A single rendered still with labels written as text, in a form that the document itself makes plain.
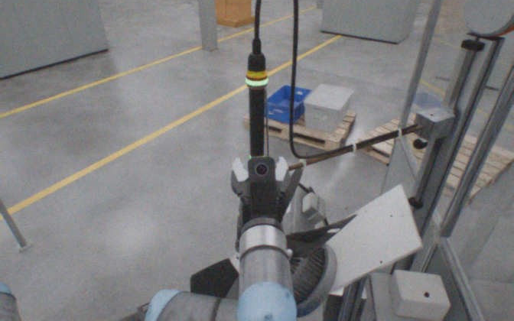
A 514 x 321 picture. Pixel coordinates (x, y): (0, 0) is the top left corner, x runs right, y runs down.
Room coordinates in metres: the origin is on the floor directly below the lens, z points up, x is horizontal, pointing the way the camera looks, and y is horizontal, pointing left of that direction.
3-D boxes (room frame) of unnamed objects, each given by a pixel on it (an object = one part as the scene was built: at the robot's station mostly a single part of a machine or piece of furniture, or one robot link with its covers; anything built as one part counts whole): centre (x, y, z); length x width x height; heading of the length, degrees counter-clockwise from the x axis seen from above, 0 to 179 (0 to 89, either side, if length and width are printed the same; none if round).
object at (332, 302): (0.82, -0.36, 0.73); 0.15 x 0.09 x 0.22; 82
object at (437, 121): (0.92, -0.56, 1.54); 0.10 x 0.07 x 0.09; 117
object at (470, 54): (0.95, -0.60, 1.48); 0.05 x 0.03 x 0.62; 27
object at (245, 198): (0.43, -0.01, 1.63); 0.12 x 0.08 x 0.09; 2
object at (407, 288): (0.75, -0.60, 0.92); 0.17 x 0.16 x 0.11; 82
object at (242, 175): (0.53, 0.04, 1.64); 0.09 x 0.03 x 0.06; 23
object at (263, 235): (0.35, -0.01, 1.64); 0.08 x 0.05 x 0.08; 92
